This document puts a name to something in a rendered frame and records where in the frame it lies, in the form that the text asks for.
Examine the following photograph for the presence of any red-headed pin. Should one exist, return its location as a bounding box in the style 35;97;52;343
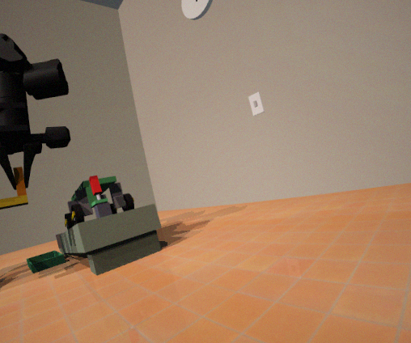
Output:
89;176;102;200

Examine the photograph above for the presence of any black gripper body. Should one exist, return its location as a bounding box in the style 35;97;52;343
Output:
0;97;70;148

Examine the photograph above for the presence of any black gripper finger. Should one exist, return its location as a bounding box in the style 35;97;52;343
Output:
23;143;42;188
0;146;17;190

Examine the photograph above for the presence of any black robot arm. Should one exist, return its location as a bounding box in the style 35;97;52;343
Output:
0;33;69;102

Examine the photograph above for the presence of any yellow wedge chock with orange handle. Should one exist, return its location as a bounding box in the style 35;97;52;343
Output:
0;167;28;210

